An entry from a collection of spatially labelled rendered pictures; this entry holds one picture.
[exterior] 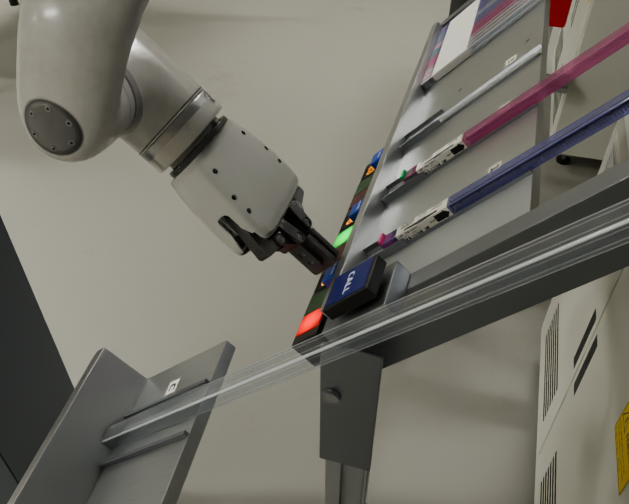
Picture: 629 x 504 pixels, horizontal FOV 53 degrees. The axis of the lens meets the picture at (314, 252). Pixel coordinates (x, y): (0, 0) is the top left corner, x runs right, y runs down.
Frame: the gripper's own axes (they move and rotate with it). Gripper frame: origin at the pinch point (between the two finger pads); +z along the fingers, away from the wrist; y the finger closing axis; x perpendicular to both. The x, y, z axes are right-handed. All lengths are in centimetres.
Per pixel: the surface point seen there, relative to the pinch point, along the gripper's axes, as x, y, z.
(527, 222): 23.3, 9.2, 2.8
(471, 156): 15.3, -8.3, 3.9
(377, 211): 3.5, -7.7, 3.2
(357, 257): 3.5, 0.2, 2.9
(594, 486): 1.4, -1.4, 46.6
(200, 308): -83, -48, 16
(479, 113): 15.2, -16.9, 3.9
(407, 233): 9.9, 0.6, 3.2
